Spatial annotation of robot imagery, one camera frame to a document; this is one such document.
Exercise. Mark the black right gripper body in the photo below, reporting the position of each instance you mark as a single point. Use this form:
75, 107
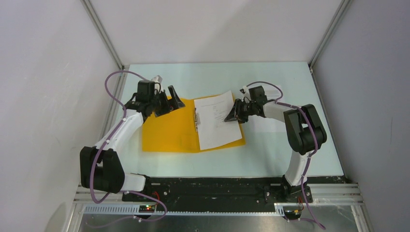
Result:
243, 109

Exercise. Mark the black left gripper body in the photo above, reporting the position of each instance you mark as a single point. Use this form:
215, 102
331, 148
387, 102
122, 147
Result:
160, 105

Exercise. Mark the aluminium corner post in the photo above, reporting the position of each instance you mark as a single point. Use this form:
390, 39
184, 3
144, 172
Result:
96, 21
334, 23

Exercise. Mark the controller board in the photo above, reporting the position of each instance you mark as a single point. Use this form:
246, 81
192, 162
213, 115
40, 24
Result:
146, 208
292, 214

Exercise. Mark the left aluminium corner post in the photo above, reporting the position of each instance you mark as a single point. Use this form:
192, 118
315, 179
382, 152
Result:
96, 21

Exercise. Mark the yellow plastic folder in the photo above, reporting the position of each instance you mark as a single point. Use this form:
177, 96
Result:
173, 132

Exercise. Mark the right aluminium corner post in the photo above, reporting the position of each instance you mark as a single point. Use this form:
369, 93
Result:
334, 23

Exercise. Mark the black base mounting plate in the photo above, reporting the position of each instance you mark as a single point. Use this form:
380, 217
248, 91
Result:
224, 205

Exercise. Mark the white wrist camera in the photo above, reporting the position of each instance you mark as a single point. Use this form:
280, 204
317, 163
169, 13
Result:
157, 80
244, 90

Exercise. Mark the white text paper sheet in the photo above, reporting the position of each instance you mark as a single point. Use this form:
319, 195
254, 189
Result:
274, 119

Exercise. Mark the left controller board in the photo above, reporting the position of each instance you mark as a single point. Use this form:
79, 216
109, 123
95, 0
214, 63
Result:
146, 208

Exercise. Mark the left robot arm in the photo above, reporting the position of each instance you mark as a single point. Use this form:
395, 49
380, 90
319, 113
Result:
101, 166

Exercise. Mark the aluminium frame rail front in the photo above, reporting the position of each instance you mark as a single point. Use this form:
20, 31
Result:
316, 194

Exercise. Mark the right controller board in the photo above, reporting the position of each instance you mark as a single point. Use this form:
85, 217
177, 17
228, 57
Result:
292, 214

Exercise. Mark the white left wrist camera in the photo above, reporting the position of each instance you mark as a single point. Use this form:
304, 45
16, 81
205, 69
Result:
157, 80

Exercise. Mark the metal folder clip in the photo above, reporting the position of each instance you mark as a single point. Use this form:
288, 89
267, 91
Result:
196, 119

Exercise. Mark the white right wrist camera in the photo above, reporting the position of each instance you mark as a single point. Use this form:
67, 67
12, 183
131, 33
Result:
244, 90

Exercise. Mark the white printed paper sheets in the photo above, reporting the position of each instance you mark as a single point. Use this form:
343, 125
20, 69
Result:
213, 132

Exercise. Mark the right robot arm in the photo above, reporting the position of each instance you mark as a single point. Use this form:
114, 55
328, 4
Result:
304, 128

